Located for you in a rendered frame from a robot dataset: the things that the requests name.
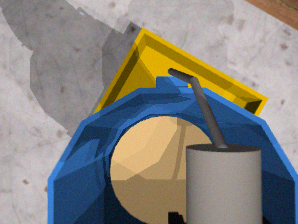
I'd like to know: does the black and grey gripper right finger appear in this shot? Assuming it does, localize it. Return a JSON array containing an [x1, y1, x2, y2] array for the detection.
[[263, 216, 271, 224]]

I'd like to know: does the yellow square tray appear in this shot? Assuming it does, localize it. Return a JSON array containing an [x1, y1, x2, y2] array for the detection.
[[94, 28, 269, 116]]

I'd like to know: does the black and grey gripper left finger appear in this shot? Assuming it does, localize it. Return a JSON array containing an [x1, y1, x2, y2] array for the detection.
[[168, 212, 185, 224]]

